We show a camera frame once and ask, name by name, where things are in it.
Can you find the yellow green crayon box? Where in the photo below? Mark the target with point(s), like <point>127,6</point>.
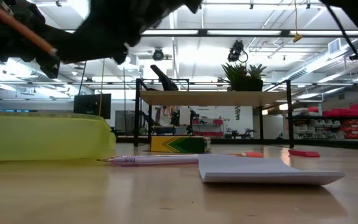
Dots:
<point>179,144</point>

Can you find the shelving with red bins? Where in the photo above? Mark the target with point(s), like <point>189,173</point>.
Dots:
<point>353,113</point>

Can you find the potted succulent plant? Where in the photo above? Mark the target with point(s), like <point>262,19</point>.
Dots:
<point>247,84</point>

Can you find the wooden shelf riser black legs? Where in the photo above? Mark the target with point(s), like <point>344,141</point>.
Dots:
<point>210,98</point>

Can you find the orange pencil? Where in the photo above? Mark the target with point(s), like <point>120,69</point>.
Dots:
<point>17,27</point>
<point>253,154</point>

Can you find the red eraser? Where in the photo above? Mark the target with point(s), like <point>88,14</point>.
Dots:
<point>303,153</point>

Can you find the black monitor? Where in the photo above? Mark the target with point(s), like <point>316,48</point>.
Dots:
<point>92,105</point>

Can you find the pale blue sticky note pad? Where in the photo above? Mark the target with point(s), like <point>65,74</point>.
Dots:
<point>259,171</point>

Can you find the pink pen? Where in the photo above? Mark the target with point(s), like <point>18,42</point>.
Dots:
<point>151,159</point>

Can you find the black metal table frame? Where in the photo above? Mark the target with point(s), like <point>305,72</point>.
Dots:
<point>244,141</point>

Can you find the round black ceiling device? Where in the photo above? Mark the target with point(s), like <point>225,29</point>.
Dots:
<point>158,54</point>

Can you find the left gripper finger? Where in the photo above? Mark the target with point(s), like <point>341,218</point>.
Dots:
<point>50,67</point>
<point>47,34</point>

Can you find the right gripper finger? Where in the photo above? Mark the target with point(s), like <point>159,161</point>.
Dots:
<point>85,37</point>
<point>110,51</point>

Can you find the black stapler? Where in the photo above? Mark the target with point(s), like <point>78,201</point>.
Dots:
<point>166,82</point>

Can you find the yellow translucent pencil case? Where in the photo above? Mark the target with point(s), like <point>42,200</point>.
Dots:
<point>42,140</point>

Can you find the black ceiling camera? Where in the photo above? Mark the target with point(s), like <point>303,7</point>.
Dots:
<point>235,51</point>

